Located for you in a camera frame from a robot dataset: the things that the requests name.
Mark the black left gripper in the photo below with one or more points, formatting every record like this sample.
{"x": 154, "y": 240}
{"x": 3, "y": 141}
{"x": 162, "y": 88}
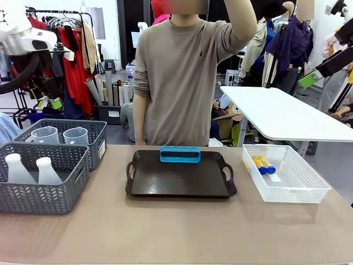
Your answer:
{"x": 51, "y": 82}

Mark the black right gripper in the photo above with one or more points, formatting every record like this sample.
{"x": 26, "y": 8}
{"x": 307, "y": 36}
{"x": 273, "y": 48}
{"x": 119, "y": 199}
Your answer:
{"x": 345, "y": 33}

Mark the clear plastic measuring beaker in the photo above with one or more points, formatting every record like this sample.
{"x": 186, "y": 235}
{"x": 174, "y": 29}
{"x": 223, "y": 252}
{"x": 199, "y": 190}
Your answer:
{"x": 75, "y": 136}
{"x": 45, "y": 135}

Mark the white plastic flask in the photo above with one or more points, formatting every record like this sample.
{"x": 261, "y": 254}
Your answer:
{"x": 47, "y": 174}
{"x": 16, "y": 171}

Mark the yellow tube with blue cap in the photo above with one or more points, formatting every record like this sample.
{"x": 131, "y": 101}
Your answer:
{"x": 260, "y": 165}
{"x": 268, "y": 165}

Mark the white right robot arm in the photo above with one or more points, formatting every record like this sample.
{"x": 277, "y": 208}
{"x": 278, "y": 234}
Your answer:
{"x": 344, "y": 10}

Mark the right forearm in beige sleeve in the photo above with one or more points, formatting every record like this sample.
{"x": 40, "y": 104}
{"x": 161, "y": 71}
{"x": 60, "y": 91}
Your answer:
{"x": 140, "y": 118}

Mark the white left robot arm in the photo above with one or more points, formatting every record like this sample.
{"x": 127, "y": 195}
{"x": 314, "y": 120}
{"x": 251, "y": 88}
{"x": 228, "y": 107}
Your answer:
{"x": 24, "y": 34}

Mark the mannequin in pink top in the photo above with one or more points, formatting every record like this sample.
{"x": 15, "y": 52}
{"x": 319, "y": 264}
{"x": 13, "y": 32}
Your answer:
{"x": 331, "y": 88}

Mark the red hanging dress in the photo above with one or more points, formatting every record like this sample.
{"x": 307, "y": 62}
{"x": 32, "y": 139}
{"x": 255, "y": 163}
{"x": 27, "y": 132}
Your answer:
{"x": 75, "y": 82}

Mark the black tripod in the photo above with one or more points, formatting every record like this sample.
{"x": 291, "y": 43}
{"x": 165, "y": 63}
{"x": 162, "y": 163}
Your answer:
{"x": 341, "y": 96}

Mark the mannequin in purple jacket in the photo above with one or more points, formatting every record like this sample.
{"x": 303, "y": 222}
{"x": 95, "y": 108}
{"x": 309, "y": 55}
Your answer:
{"x": 289, "y": 47}

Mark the white background table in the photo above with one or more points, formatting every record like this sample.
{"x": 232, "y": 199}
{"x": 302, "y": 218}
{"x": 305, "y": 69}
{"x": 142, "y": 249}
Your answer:
{"x": 281, "y": 110}

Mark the person in light blue shirt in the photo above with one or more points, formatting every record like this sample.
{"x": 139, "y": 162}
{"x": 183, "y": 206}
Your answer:
{"x": 8, "y": 129}

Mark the mannequin in beige coat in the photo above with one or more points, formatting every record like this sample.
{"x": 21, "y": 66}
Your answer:
{"x": 255, "y": 49}

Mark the black hanging garment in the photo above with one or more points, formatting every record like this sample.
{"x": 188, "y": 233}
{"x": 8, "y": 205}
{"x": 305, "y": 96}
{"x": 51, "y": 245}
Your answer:
{"x": 71, "y": 38}

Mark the tall grey paper roll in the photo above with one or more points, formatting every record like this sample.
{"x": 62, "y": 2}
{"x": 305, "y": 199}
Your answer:
{"x": 109, "y": 85}

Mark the dark storage bin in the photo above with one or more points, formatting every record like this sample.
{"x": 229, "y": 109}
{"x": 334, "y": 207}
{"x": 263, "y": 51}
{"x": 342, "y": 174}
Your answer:
{"x": 109, "y": 114}

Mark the beige hanging garment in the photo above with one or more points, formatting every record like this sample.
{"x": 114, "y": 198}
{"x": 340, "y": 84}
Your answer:
{"x": 89, "y": 47}

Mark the gray basket with label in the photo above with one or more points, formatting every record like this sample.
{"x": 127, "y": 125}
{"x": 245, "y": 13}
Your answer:
{"x": 97, "y": 149}

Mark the small black step stool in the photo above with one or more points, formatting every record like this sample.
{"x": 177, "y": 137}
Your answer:
{"x": 111, "y": 65}

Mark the brown paper roll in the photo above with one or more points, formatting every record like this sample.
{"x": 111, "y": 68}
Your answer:
{"x": 119, "y": 92}

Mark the white storage box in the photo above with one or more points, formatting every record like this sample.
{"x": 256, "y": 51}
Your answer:
{"x": 233, "y": 77}

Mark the white paper roll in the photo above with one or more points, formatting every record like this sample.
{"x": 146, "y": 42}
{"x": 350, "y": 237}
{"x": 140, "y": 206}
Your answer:
{"x": 126, "y": 94}

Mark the crouching person in grey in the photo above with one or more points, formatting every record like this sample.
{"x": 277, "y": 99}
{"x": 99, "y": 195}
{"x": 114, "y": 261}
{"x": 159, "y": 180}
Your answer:
{"x": 127, "y": 118}

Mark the green chair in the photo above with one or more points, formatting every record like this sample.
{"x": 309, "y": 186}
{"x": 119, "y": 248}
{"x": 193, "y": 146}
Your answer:
{"x": 235, "y": 135}

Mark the brown cardboard box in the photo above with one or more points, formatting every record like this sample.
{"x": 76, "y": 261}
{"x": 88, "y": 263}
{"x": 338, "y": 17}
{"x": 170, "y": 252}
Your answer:
{"x": 224, "y": 125}

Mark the clear plastic basket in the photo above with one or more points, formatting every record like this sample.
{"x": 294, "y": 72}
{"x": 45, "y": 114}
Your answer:
{"x": 292, "y": 191}

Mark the person in beige sweater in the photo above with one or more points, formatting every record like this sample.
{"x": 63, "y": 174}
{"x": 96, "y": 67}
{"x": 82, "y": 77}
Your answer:
{"x": 176, "y": 82}

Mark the red garment on mannequin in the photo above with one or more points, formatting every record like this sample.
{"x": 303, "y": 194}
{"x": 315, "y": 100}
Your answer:
{"x": 160, "y": 13}

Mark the blue test tube rack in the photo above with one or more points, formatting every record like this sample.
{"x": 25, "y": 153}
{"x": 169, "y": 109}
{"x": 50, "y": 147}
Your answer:
{"x": 179, "y": 160}

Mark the black serving tray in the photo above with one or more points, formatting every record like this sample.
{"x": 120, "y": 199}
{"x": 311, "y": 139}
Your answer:
{"x": 179, "y": 182}

